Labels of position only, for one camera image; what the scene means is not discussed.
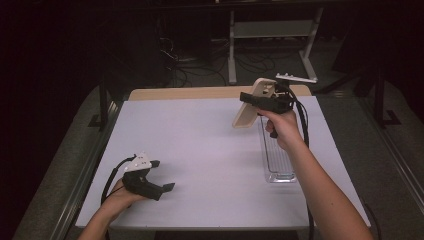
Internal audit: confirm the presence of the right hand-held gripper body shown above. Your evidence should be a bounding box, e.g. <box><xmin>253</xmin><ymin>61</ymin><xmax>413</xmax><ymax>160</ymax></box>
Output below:
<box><xmin>266</xmin><ymin>72</ymin><xmax>319</xmax><ymax>139</ymax></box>

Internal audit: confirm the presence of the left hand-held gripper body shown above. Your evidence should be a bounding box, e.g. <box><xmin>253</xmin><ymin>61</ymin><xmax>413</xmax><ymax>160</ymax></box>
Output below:
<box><xmin>121</xmin><ymin>151</ymin><xmax>153</xmax><ymax>196</ymax></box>

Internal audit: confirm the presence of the person's left hand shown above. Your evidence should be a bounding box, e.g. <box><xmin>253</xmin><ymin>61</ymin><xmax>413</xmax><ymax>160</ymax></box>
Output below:
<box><xmin>99</xmin><ymin>178</ymin><xmax>148</xmax><ymax>219</ymax></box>

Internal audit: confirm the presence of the person's right hand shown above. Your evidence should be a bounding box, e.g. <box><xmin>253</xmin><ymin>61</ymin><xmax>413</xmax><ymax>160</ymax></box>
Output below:
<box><xmin>256</xmin><ymin>108</ymin><xmax>305</xmax><ymax>154</ymax></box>

